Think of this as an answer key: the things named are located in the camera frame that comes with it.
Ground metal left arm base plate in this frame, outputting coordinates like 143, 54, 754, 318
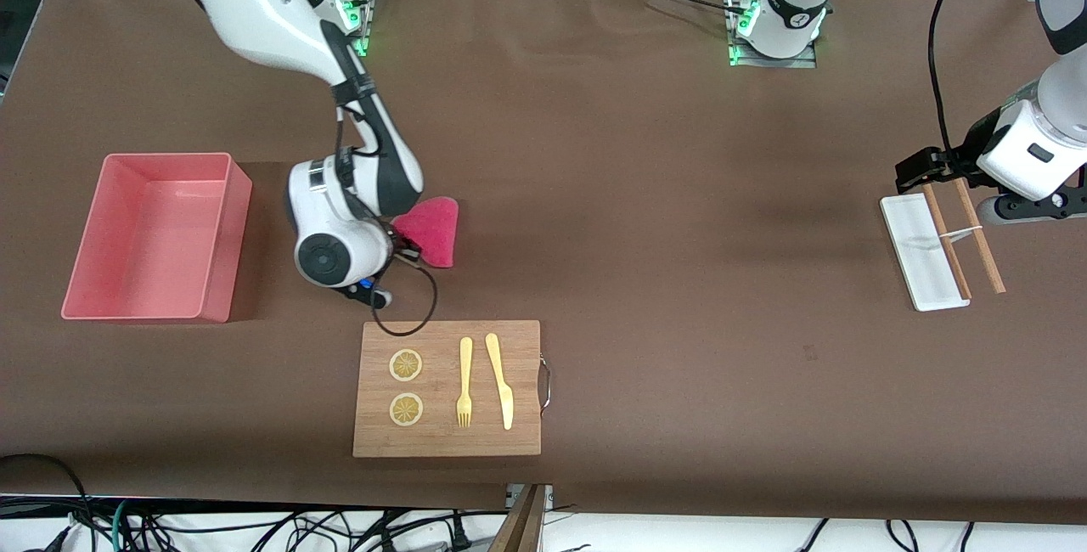
728, 0, 818, 69

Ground yellow plastic knife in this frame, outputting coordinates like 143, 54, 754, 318
485, 333, 515, 431

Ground thick black looped cable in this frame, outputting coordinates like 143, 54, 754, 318
0, 453, 94, 552

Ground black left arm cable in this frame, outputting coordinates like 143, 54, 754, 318
928, 0, 994, 154

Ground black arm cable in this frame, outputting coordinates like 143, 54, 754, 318
928, 0, 994, 154
335, 85, 439, 338

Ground teal cable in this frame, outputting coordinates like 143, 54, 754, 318
113, 499, 137, 552

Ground brown paper table cover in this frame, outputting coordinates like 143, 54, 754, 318
0, 0, 1087, 527

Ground white rectangular tray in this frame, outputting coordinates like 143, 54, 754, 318
880, 193, 971, 313

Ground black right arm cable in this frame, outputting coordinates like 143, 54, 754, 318
335, 85, 439, 338

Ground tangled black cables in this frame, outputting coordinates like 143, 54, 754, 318
127, 508, 451, 552

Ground magenta pink cloth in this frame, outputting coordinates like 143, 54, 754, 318
392, 198, 461, 269

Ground brown wooden chopstick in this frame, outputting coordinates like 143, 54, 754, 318
920, 183, 972, 301
953, 178, 1007, 295

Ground brown wooden plank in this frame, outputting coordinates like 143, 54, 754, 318
488, 484, 546, 552

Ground wooden cutting board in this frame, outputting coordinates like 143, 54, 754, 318
352, 320, 553, 459

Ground pink plastic bin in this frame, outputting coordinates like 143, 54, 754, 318
61, 152, 253, 324

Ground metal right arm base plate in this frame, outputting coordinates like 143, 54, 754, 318
335, 0, 371, 58

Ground yellow plastic fork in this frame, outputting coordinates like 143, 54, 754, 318
456, 337, 474, 429

